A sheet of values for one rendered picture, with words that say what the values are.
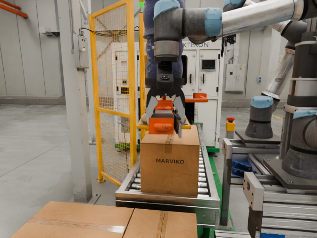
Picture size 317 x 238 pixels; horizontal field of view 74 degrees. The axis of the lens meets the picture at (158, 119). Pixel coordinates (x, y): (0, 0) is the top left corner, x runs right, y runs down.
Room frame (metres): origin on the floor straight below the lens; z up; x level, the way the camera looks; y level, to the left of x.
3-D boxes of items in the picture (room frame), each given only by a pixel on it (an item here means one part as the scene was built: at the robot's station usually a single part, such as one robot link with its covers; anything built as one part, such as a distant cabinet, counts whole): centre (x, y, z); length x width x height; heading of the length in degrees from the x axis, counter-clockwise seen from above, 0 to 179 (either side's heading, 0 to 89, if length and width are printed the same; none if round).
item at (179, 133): (0.70, -0.07, 1.24); 0.31 x 0.03 x 0.05; 2
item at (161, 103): (0.99, -0.03, 1.24); 0.10 x 0.08 x 0.06; 88
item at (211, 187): (2.39, -0.53, 0.50); 2.31 x 0.05 x 0.19; 172
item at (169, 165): (1.63, -0.11, 0.75); 0.60 x 0.40 x 0.40; 172
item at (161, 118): (0.64, -0.01, 1.24); 0.08 x 0.07 x 0.05; 178
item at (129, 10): (2.37, 0.52, 1.05); 0.87 x 0.10 x 2.10; 44
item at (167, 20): (0.66, -0.03, 1.54); 0.09 x 0.08 x 0.11; 83
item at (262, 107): (1.23, -0.61, 1.20); 0.13 x 0.12 x 0.14; 143
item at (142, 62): (3.09, 0.12, 1.05); 1.17 x 0.10 x 2.10; 172
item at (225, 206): (1.78, -0.63, 0.50); 0.07 x 0.07 x 1.00; 82
